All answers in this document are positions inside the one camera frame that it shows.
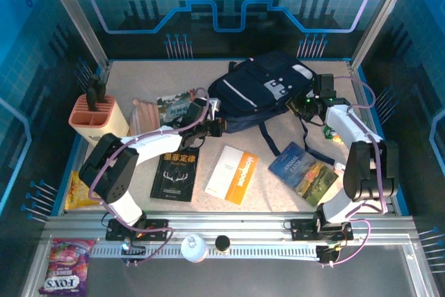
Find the landscape cover book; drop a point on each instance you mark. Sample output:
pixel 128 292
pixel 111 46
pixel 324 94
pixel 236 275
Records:
pixel 174 107

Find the white and orange notebook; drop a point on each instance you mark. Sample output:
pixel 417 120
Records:
pixel 229 175

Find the navy blue student backpack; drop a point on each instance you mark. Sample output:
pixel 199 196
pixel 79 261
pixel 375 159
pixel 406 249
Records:
pixel 250 85

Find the black book with antlers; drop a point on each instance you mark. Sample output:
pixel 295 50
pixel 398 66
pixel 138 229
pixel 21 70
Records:
pixel 174 178

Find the Animal Farm book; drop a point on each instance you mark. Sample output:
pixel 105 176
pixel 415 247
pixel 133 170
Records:
pixel 302 175

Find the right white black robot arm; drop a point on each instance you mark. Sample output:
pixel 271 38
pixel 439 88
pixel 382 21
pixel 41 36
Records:
pixel 361 178

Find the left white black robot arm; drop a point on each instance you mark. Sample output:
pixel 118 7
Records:
pixel 118 185

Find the green Fox's candy bag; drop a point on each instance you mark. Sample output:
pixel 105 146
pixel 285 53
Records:
pixel 332 133

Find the yellow chips bag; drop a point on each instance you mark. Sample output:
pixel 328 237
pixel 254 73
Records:
pixel 76 196

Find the purple Fox's candy bag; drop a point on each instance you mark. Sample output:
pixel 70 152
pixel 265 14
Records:
pixel 66 269

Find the small white pink box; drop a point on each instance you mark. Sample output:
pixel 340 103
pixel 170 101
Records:
pixel 339 167

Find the pink and cream knife block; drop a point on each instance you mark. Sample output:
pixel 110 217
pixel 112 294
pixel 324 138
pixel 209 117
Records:
pixel 104 130

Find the black round bottle cap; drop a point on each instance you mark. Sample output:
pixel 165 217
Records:
pixel 222 244

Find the clear plastic cup lid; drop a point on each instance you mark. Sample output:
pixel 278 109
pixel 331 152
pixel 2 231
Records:
pixel 194 248

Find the aluminium enclosure frame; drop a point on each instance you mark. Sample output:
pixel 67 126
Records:
pixel 243 227

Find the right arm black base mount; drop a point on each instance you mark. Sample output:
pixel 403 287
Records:
pixel 302 229

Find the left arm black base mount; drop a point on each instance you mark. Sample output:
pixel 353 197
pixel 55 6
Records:
pixel 114 231

